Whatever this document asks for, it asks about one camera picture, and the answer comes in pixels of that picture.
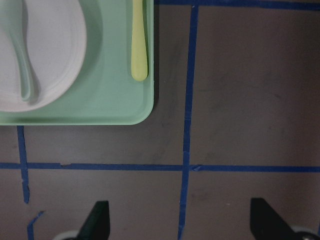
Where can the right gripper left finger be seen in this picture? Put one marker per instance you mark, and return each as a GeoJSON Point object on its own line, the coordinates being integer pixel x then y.
{"type": "Point", "coordinates": [97, 225]}

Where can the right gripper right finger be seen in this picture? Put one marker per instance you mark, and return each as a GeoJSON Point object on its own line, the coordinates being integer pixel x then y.
{"type": "Point", "coordinates": [266, 224]}

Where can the yellow plastic fork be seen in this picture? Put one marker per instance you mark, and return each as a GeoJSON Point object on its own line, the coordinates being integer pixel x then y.
{"type": "Point", "coordinates": [139, 61]}

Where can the white round plate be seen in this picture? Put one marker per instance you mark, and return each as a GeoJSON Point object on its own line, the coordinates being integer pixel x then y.
{"type": "Point", "coordinates": [55, 37]}

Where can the light green plastic tray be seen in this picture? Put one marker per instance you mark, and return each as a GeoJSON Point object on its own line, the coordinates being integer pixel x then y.
{"type": "Point", "coordinates": [104, 92]}

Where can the pale green plastic spoon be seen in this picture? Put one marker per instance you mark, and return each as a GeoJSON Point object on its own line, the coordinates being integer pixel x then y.
{"type": "Point", "coordinates": [11, 21]}

